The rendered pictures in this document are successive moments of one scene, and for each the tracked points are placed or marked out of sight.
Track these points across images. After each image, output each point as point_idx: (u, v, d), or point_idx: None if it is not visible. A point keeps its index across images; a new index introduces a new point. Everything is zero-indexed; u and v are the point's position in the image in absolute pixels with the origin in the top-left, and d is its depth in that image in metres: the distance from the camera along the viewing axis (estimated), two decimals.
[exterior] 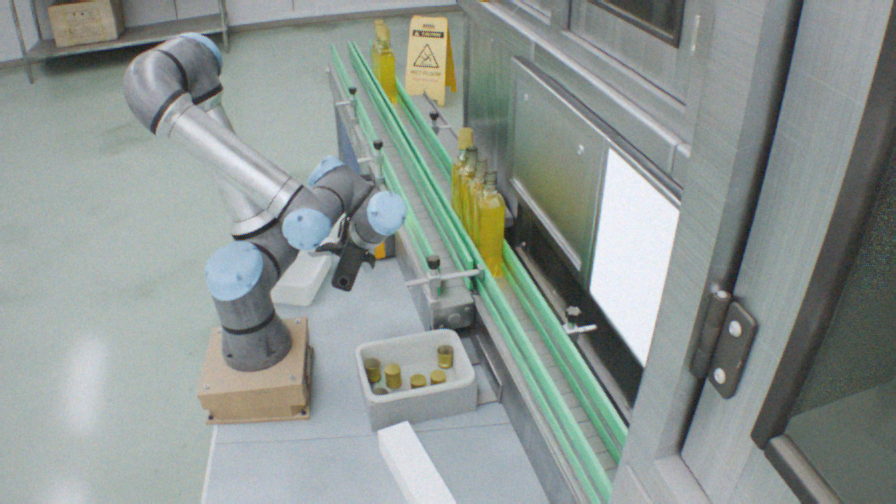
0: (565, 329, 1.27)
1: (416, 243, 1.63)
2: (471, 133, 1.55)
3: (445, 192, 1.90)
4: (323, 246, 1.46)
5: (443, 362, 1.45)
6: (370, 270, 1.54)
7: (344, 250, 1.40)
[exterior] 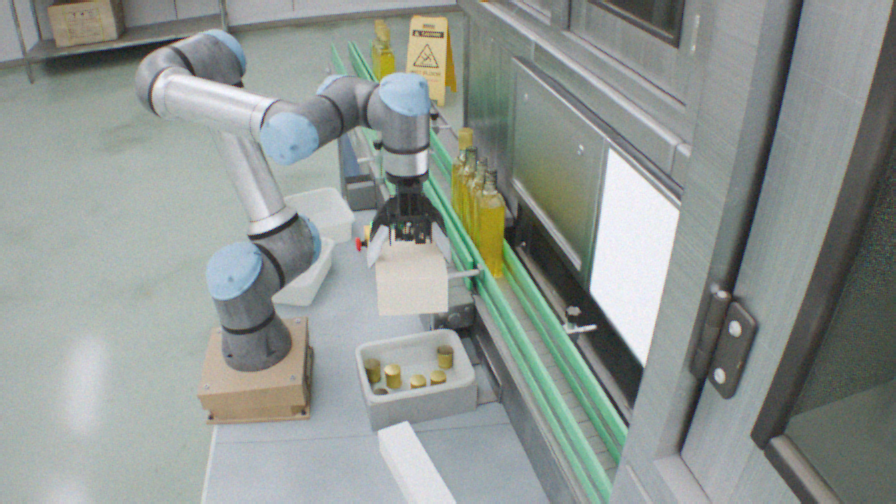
0: (565, 329, 1.27)
1: None
2: (471, 133, 1.55)
3: (445, 192, 1.90)
4: (441, 219, 1.18)
5: (443, 362, 1.45)
6: (371, 244, 1.20)
7: None
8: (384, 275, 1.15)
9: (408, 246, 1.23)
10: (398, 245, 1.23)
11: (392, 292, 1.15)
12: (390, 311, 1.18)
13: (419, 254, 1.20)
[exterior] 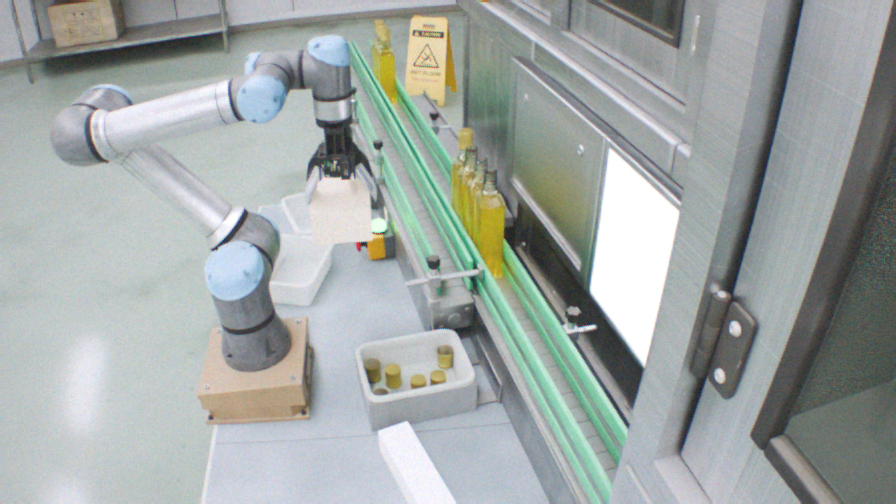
0: (565, 329, 1.27)
1: (416, 243, 1.63)
2: (471, 133, 1.55)
3: (445, 192, 1.90)
4: (367, 161, 1.36)
5: (443, 362, 1.45)
6: (308, 184, 1.38)
7: (349, 125, 1.34)
8: (317, 208, 1.34)
9: (341, 186, 1.41)
10: (332, 186, 1.42)
11: (323, 222, 1.34)
12: (323, 240, 1.36)
13: (349, 192, 1.39)
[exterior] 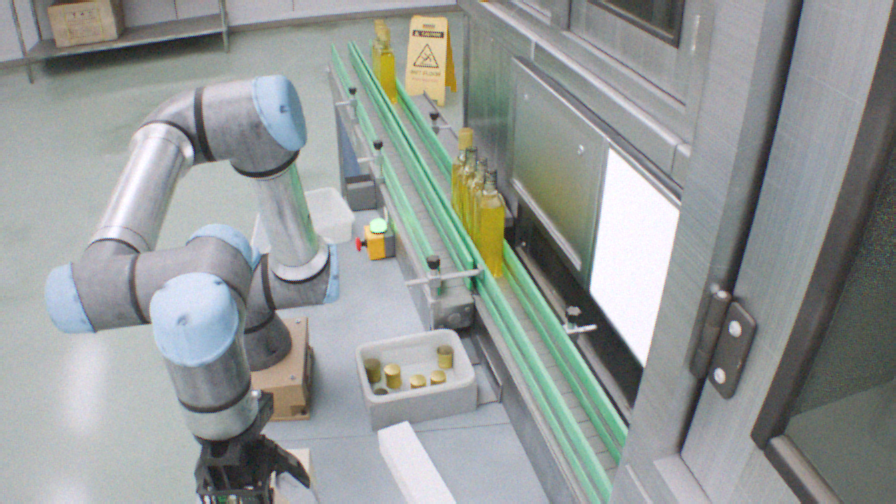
0: (565, 329, 1.27)
1: (416, 243, 1.63)
2: (471, 133, 1.55)
3: (445, 192, 1.90)
4: (297, 466, 0.73)
5: (443, 362, 1.45)
6: None
7: (259, 412, 0.70)
8: None
9: None
10: None
11: None
12: None
13: None
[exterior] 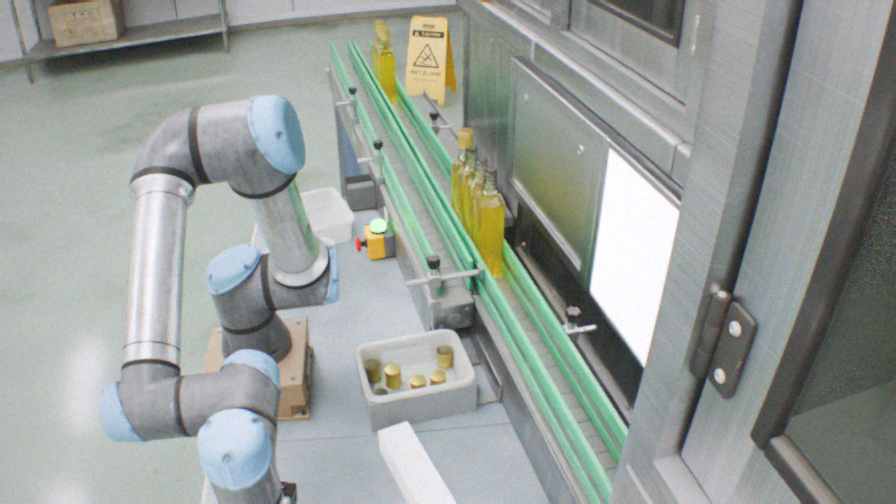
0: (565, 329, 1.27)
1: (416, 243, 1.63)
2: (471, 133, 1.55)
3: (445, 192, 1.90)
4: None
5: (443, 362, 1.45)
6: None
7: None
8: None
9: None
10: None
11: None
12: None
13: None
